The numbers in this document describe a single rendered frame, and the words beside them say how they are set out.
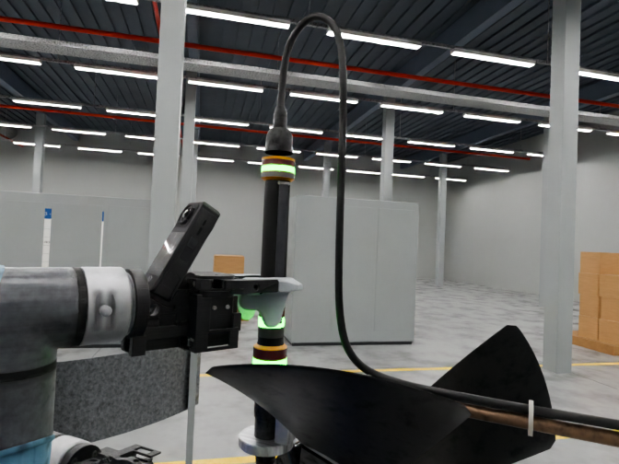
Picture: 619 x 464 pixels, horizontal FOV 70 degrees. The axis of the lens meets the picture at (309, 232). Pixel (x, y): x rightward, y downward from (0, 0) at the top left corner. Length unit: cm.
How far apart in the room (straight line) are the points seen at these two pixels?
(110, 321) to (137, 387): 209
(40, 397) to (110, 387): 201
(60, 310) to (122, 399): 209
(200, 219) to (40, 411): 22
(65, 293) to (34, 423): 11
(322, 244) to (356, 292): 91
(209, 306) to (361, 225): 642
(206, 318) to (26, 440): 18
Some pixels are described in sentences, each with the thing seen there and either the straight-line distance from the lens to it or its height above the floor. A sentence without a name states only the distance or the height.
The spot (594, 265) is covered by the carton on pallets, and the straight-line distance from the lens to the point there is 877.
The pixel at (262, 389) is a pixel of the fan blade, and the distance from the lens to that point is 45.
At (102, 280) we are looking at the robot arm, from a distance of 46.
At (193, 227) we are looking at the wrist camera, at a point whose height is 154.
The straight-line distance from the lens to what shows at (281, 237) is 56.
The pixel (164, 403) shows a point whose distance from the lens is 268.
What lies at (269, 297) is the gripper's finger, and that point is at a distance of 54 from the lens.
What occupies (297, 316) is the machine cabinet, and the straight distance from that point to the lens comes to 669.
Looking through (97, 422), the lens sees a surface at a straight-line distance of 251.
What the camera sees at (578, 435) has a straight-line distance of 52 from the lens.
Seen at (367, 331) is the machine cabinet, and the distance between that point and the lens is 706.
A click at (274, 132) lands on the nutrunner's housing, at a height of 167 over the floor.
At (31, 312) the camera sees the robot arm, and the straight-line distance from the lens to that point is 44.
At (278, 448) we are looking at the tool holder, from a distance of 60.
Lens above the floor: 153
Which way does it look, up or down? 1 degrees up
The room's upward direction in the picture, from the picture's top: 2 degrees clockwise
